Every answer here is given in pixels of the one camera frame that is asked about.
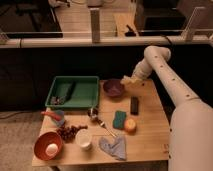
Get yellow banana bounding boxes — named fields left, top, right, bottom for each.
left=120, top=75, right=132, bottom=85

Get white horizontal rail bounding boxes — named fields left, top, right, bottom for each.
left=0, top=34, right=213, bottom=49

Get wooden table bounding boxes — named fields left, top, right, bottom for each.
left=32, top=79, right=170, bottom=166

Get green sponge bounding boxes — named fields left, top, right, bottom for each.
left=113, top=111, right=126, bottom=129

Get white egg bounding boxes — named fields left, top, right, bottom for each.
left=45, top=144, right=58, bottom=156

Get small grey items in tray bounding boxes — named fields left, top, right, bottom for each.
left=50, top=96, right=65, bottom=105

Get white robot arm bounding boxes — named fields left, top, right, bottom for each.
left=132, top=46, right=213, bottom=171

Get purple bowl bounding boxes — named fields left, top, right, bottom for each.
left=103, top=79, right=124, bottom=97

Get red carrot toy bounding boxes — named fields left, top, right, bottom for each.
left=41, top=111, right=61, bottom=121

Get blue cup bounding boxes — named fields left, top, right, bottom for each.
left=53, top=110, right=65, bottom=127

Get green plastic tray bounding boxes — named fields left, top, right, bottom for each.
left=45, top=76, right=99, bottom=110

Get blue grey cloth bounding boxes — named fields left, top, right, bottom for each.
left=98, top=136, right=127, bottom=161

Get bunch of red grapes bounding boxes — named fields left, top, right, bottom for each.
left=56, top=125, right=88, bottom=141

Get white paper cup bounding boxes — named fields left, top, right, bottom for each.
left=75, top=129, right=92, bottom=150

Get metal measuring spoon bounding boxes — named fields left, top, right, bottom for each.
left=87, top=107, right=116, bottom=137

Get orange fruit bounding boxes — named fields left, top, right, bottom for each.
left=124, top=119, right=137, bottom=133

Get orange bowl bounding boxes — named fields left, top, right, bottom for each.
left=34, top=132, right=63, bottom=161

